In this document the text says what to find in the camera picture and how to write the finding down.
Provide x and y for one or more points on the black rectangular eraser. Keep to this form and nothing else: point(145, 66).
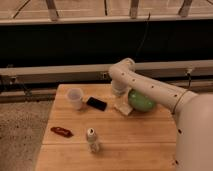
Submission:
point(96, 103)

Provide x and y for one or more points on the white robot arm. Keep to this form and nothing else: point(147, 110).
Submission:
point(192, 112)

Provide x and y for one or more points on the white plastic cup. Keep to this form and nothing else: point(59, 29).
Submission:
point(75, 97)

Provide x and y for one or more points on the green bowl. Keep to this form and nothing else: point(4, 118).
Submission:
point(140, 102)

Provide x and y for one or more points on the small clear bottle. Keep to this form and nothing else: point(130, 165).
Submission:
point(92, 140)

